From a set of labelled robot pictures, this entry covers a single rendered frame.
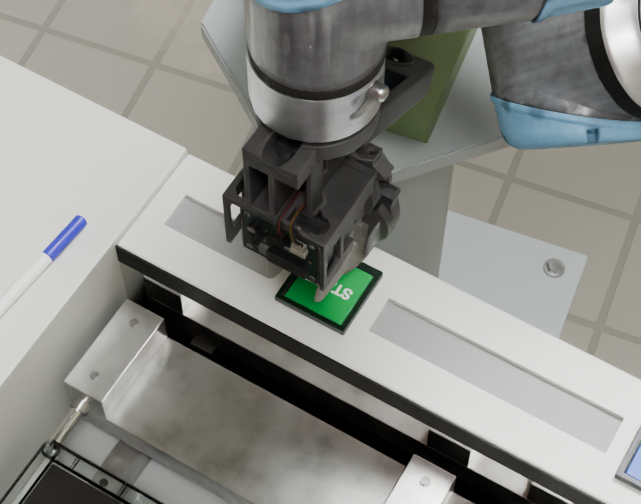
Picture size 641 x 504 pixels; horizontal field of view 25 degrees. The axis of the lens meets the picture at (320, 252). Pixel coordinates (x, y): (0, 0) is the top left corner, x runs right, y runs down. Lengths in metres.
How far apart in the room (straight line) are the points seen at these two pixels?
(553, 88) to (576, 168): 1.22
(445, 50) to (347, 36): 0.56
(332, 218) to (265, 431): 0.26
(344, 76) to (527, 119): 0.35
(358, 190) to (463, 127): 0.43
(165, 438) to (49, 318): 0.12
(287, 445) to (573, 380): 0.21
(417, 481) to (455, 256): 1.16
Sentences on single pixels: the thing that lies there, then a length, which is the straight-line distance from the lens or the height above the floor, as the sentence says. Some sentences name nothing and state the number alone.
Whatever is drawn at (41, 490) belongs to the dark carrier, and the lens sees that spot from 1.04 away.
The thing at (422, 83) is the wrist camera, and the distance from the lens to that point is 0.92.
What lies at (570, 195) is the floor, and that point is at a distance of 2.25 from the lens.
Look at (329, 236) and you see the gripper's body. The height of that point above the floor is 1.14.
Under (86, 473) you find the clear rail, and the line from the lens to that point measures 1.04.
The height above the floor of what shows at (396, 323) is 0.96.
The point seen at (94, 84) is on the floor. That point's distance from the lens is 2.37.
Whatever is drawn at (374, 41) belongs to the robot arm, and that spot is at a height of 1.28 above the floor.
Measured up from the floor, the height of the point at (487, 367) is 0.96.
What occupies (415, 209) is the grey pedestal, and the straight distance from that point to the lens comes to 1.45.
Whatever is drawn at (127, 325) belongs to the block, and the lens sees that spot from 1.08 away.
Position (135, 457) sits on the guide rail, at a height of 0.85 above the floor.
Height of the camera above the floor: 1.85
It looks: 59 degrees down
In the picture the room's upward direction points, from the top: straight up
